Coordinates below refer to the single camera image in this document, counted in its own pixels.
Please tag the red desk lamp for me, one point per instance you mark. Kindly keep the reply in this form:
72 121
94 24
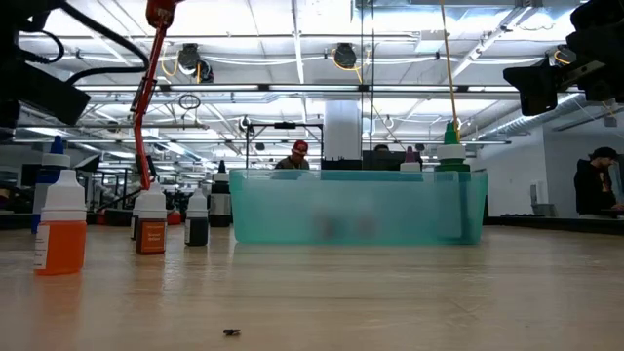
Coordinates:
160 12

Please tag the large blue food coloring bottle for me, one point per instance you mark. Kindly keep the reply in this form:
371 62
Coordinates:
46 184

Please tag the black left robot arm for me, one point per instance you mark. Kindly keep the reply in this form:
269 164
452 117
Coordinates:
7 29

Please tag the translucent teal plastic bin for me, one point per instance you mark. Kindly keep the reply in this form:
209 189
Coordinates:
292 209

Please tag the small black food coloring bottle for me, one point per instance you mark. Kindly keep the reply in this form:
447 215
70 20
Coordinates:
197 231

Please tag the black monitor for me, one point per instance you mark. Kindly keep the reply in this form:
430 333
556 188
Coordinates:
382 161

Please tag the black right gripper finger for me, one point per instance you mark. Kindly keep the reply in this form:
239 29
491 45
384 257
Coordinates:
536 90
609 68

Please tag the large black food coloring bottle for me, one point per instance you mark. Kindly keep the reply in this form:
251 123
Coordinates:
220 195

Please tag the small orange food coloring bottle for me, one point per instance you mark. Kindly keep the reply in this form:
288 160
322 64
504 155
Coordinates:
61 244

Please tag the large purple food coloring bottle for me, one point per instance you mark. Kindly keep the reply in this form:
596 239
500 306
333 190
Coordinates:
410 167

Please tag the large green food coloring bottle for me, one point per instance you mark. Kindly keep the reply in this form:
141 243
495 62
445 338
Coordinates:
452 153

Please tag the silver ventilation duct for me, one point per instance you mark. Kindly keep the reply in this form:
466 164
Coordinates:
536 119

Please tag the white square pillar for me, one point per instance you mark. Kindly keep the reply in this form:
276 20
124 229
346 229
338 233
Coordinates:
343 129

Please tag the small black scrap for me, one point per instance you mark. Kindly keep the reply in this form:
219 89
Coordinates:
231 332

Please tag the small brown food coloring bottle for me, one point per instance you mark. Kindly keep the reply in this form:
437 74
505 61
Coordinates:
151 236

